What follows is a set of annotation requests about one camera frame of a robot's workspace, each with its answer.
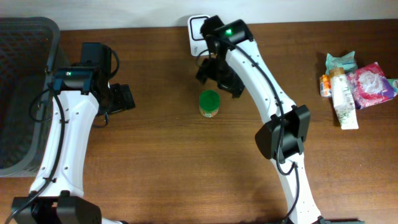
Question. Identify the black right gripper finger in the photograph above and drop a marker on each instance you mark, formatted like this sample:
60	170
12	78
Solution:
203	71
234	87

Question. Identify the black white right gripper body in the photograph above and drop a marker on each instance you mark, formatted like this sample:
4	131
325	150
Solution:
220	71

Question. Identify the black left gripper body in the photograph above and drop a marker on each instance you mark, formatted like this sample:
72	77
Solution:
118	98

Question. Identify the green lid jar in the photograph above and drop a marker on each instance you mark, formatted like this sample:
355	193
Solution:
209	103

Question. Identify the small orange box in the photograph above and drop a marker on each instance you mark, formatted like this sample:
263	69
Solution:
325	86

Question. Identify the white cream tube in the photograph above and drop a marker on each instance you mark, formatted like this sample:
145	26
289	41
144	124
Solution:
343	101

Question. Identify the teal wipes packet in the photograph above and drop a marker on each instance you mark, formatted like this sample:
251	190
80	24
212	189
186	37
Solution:
347	62

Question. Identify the red purple tissue pack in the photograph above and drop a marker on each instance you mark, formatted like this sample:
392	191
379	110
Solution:
369	86

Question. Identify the green kleenex tissue pack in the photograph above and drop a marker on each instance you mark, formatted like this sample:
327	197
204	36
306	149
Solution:
394	84

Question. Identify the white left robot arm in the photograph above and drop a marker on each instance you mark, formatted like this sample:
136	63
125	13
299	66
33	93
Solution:
81	92

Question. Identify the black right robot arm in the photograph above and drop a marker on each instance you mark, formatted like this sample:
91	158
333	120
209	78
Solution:
235	63

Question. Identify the white barcode scanner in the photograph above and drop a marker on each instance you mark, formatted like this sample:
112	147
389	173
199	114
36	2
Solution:
197	41

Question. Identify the grey plastic mesh basket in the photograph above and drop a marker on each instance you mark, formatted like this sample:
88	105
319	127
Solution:
30	51

